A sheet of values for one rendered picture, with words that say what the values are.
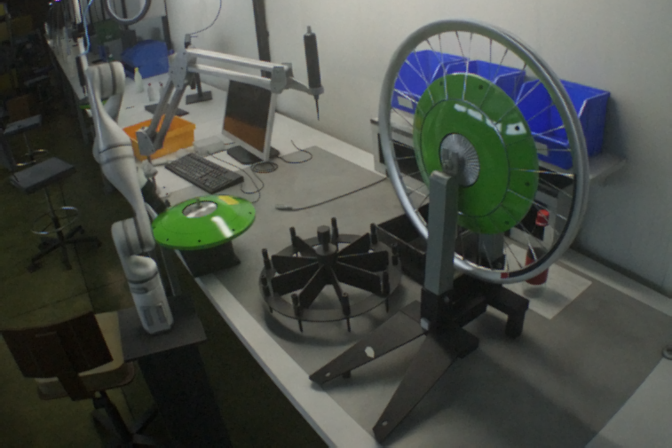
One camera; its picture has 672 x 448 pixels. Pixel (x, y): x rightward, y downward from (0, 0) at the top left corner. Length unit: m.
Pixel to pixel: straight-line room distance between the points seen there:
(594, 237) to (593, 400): 0.61
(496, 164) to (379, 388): 0.51
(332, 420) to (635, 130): 1.01
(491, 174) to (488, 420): 0.48
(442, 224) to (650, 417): 0.60
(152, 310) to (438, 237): 0.78
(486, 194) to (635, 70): 0.61
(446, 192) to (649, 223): 0.71
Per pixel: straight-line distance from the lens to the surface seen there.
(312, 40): 1.57
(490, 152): 0.94
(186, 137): 2.62
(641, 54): 1.38
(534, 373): 1.17
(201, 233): 1.43
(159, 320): 1.46
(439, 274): 1.04
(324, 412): 1.09
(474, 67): 1.70
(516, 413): 1.08
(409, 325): 1.14
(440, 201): 0.97
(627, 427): 1.11
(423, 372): 1.06
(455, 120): 0.97
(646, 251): 1.52
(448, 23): 0.97
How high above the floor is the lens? 1.73
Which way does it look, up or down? 25 degrees down
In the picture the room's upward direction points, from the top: 6 degrees counter-clockwise
